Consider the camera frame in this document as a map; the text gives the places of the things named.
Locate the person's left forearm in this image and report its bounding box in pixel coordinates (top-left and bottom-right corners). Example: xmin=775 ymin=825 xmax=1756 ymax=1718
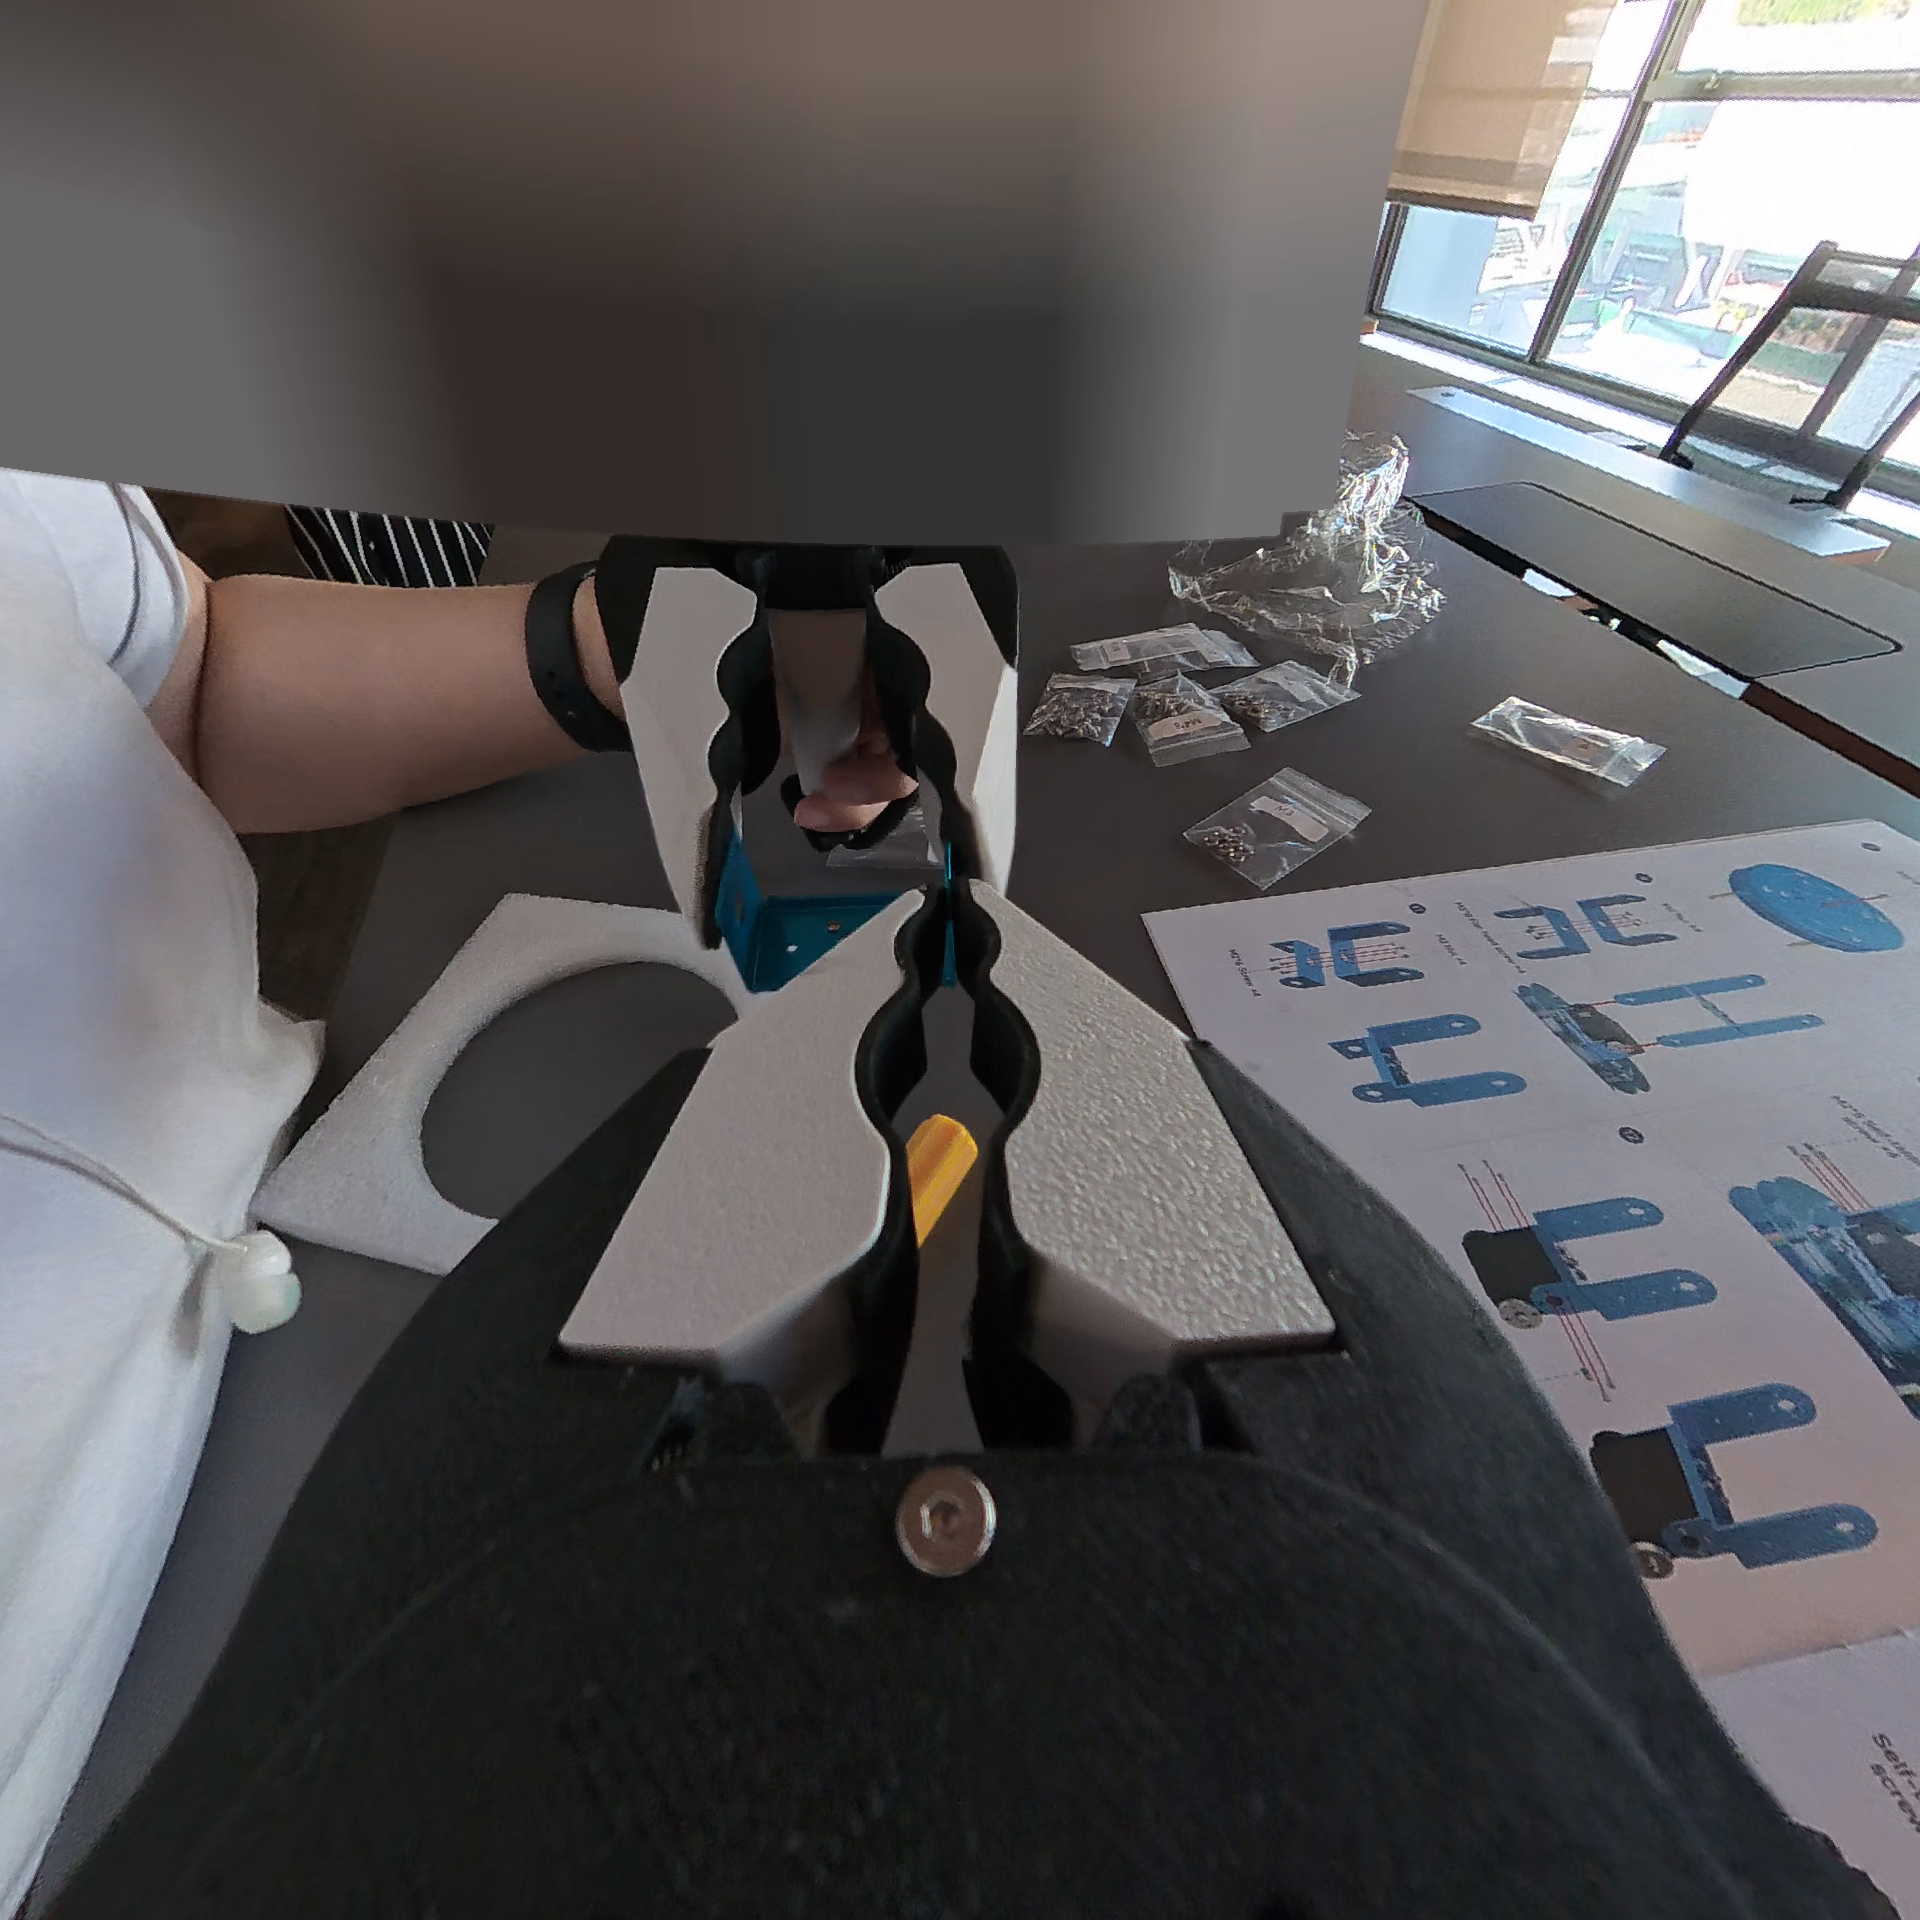
xmin=192 ymin=573 xmax=632 ymax=837

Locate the person's left hand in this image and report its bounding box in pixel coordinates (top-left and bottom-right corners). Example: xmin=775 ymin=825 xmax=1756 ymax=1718
xmin=790 ymin=732 xmax=922 ymax=833

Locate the person's white shirt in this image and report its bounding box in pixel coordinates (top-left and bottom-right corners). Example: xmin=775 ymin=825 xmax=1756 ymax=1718
xmin=0 ymin=471 xmax=326 ymax=1876

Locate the white foam square with hole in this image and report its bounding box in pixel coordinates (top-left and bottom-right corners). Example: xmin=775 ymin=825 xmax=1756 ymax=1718
xmin=256 ymin=894 xmax=751 ymax=1278

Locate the crumpled clear plastic wrap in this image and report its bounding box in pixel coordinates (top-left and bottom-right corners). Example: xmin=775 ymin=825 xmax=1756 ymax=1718
xmin=1168 ymin=433 xmax=1447 ymax=687

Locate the printed assembly instruction sheet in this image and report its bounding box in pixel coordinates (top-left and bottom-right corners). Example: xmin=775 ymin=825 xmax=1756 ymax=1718
xmin=1143 ymin=815 xmax=1920 ymax=1907

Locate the scatter of small screw bags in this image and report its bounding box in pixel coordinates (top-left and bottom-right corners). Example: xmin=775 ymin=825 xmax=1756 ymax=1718
xmin=1024 ymin=624 xmax=1667 ymax=889

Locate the dark brown desk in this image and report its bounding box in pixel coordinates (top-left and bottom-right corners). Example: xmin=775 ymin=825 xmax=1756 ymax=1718
xmin=29 ymin=336 xmax=1920 ymax=1920

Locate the beige roller blind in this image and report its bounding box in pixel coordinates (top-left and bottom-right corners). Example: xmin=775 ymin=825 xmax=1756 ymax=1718
xmin=1387 ymin=0 xmax=1599 ymax=222

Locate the dark desk cable flap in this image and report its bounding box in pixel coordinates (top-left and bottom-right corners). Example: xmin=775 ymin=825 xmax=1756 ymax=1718
xmin=1411 ymin=480 xmax=1903 ymax=681

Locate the window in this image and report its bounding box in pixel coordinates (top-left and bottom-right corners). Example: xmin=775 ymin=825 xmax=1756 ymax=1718
xmin=1372 ymin=0 xmax=1920 ymax=505

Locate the orange handled screwdriver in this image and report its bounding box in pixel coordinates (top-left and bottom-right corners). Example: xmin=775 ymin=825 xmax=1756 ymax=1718
xmin=902 ymin=1112 xmax=980 ymax=1249

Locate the white cord toggle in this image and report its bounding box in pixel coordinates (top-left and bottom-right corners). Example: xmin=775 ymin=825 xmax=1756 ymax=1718
xmin=223 ymin=1230 xmax=304 ymax=1333

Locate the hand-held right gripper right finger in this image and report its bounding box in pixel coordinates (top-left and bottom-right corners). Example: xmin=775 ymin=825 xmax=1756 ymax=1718
xmin=949 ymin=879 xmax=1340 ymax=1454

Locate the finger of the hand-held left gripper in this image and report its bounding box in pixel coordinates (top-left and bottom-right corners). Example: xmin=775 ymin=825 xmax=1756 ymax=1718
xmin=620 ymin=560 xmax=782 ymax=951
xmin=870 ymin=558 xmax=1026 ymax=920

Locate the blue metal bracket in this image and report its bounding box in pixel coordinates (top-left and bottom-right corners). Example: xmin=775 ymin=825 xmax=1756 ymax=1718
xmin=710 ymin=831 xmax=963 ymax=996

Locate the black metal frame stand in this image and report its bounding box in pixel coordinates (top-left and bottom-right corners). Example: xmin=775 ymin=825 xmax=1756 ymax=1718
xmin=1658 ymin=240 xmax=1920 ymax=505

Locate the black wristband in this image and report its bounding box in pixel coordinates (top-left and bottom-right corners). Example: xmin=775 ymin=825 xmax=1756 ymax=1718
xmin=525 ymin=561 xmax=636 ymax=757

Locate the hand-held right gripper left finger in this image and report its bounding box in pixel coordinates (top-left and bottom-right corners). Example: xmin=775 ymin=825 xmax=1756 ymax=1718
xmin=555 ymin=885 xmax=944 ymax=1455

